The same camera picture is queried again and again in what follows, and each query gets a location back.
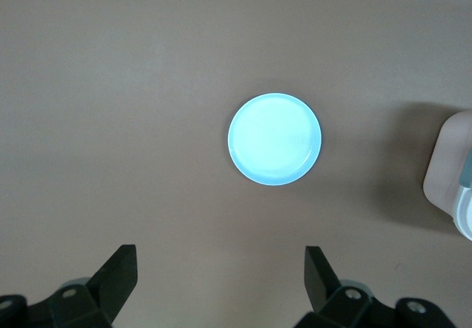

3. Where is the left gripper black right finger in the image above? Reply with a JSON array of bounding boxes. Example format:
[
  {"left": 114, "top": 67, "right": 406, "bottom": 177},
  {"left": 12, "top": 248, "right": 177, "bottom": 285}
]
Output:
[{"left": 297, "top": 245, "right": 460, "bottom": 328}]

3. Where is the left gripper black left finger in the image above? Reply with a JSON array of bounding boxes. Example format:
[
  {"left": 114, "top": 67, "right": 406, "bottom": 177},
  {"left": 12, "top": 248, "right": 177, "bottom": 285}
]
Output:
[{"left": 0, "top": 244, "right": 140, "bottom": 328}]

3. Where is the white lidded storage box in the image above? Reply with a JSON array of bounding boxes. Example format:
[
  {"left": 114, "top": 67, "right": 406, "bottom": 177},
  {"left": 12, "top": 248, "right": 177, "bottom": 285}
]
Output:
[{"left": 423, "top": 109, "right": 472, "bottom": 241}]

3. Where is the light blue round plate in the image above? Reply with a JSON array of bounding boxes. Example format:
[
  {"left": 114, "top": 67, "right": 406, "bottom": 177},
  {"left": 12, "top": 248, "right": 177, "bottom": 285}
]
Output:
[{"left": 226, "top": 92, "right": 323, "bottom": 186}]

